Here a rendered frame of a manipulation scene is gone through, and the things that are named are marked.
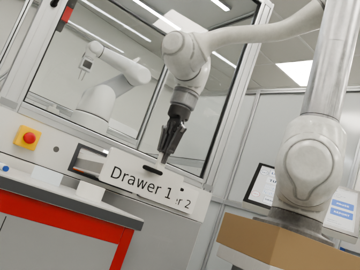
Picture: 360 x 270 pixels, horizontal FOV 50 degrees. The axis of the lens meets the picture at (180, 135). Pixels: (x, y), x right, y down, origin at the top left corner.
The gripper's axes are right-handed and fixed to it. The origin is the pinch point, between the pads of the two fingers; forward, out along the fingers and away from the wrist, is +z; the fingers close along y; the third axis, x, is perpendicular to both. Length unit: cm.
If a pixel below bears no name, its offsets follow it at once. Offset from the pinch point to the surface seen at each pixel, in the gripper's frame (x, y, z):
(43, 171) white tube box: 33.4, 4.7, 15.1
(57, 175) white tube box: 29.4, 3.6, 15.0
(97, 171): 15.9, 9.5, 9.4
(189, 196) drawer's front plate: -38, 33, 5
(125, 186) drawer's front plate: 8.7, 1.1, 11.1
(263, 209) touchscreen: -71, 19, -2
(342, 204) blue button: -100, 1, -16
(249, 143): -148, 131, -61
